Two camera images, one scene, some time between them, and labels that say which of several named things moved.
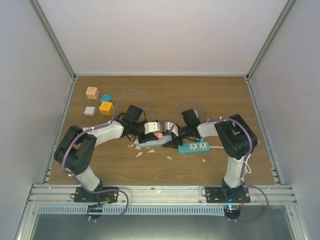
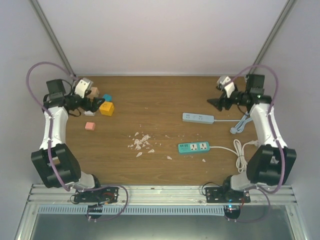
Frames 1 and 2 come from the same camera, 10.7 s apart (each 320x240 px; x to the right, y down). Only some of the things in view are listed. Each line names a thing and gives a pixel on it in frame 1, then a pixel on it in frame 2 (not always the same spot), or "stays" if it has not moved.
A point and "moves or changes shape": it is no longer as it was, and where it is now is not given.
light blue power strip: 157,142 moves or changes shape
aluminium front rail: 162,195 stays
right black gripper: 173,143 → 219,101
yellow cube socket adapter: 106,108 stays
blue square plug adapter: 105,98 stays
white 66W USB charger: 90,111 stays
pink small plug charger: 159,135 → 90,126
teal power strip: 194,147 stays
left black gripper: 150,137 → 94,107
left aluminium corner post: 54,38 stays
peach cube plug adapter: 92,93 stays
